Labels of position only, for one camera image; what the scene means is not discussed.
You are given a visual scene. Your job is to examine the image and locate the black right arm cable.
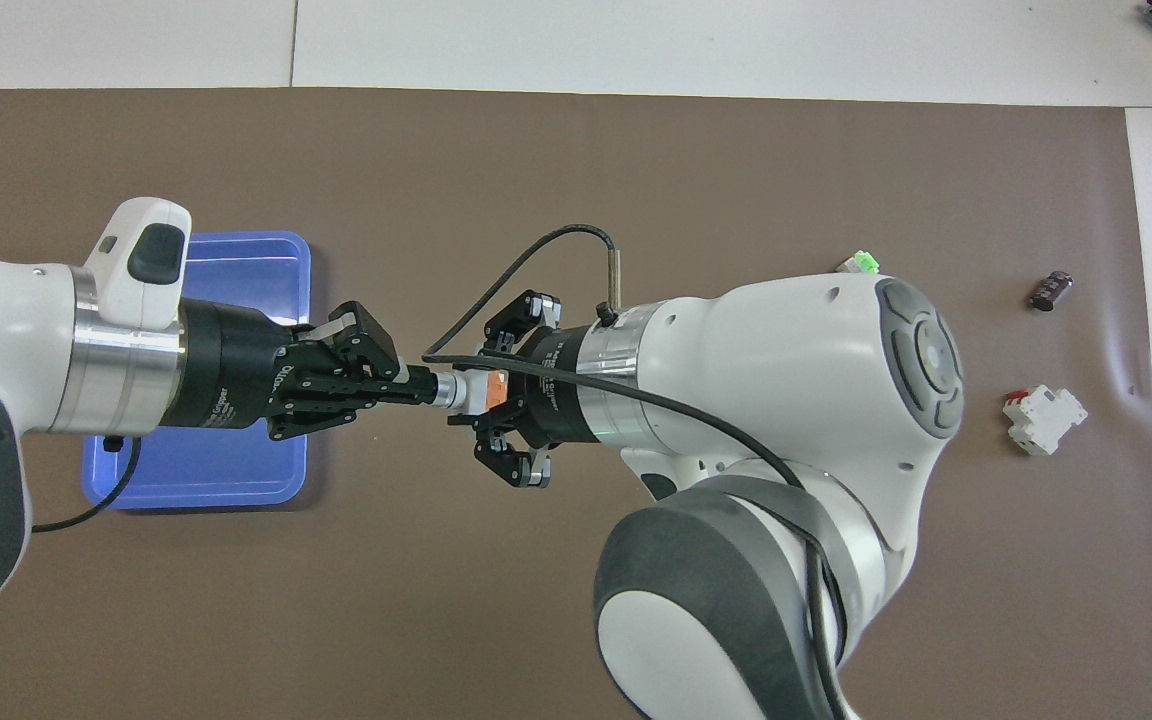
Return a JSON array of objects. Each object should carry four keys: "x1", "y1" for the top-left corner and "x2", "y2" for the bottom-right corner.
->
[{"x1": 422, "y1": 224, "x2": 849, "y2": 720}]

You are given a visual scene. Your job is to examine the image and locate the brown table mat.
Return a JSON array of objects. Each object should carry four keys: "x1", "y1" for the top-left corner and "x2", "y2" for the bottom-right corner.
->
[{"x1": 0, "y1": 88, "x2": 1152, "y2": 720}]

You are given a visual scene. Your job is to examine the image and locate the orange push button switch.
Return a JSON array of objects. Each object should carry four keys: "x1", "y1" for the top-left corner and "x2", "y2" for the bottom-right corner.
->
[{"x1": 431, "y1": 367, "x2": 510, "y2": 414}]

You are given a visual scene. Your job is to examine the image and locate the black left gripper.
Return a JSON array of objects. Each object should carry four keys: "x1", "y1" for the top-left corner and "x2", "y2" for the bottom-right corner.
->
[{"x1": 176, "y1": 298, "x2": 437, "y2": 441}]

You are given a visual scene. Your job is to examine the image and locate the blue plastic tray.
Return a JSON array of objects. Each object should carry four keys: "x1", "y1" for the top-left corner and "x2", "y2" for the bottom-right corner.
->
[{"x1": 82, "y1": 231, "x2": 312, "y2": 512}]

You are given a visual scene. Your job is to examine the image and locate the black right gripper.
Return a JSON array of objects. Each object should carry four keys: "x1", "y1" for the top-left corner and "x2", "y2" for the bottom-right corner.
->
[{"x1": 474, "y1": 290, "x2": 587, "y2": 491}]

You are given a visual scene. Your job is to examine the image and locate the white red circuit breaker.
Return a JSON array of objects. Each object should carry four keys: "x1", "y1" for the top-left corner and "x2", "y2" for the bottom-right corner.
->
[{"x1": 1002, "y1": 386, "x2": 1089, "y2": 457}]

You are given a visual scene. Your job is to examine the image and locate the small black terminal block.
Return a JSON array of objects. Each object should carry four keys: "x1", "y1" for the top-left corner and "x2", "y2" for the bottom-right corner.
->
[{"x1": 1029, "y1": 270, "x2": 1075, "y2": 312}]

